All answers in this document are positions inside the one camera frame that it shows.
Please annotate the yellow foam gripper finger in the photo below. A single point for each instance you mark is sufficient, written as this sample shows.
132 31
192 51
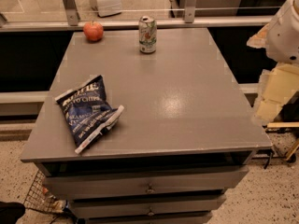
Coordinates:
276 88

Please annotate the blue potato chip bag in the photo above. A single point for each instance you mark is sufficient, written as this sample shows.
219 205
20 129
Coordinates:
87 112

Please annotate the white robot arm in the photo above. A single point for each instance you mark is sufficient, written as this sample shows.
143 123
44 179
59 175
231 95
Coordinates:
280 38

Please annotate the top drawer with knob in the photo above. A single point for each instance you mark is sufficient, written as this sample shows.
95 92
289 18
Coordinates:
134 184

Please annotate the drawer with knob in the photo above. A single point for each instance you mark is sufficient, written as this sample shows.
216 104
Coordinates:
148 206
134 184

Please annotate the grey drawer cabinet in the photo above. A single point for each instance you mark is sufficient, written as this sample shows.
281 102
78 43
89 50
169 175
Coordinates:
182 110

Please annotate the green white soda can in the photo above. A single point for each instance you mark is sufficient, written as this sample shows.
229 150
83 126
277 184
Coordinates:
147 34

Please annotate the middle drawer with knob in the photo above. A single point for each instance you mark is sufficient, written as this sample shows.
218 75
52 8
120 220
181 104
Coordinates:
148 206

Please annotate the bottom drawer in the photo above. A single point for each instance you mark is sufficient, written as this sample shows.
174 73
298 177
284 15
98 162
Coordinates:
176 218

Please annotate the red apple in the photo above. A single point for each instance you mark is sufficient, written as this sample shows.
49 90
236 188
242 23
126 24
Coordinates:
93 31

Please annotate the white machine base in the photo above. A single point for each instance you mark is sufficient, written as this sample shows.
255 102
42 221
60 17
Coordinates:
105 8

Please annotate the black object on floor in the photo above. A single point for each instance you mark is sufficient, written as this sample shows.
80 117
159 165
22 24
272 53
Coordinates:
11 212

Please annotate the metal railing frame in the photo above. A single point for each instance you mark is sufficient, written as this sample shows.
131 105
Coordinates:
52 15

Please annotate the wire mesh basket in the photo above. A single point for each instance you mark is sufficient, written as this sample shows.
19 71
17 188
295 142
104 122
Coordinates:
39 199

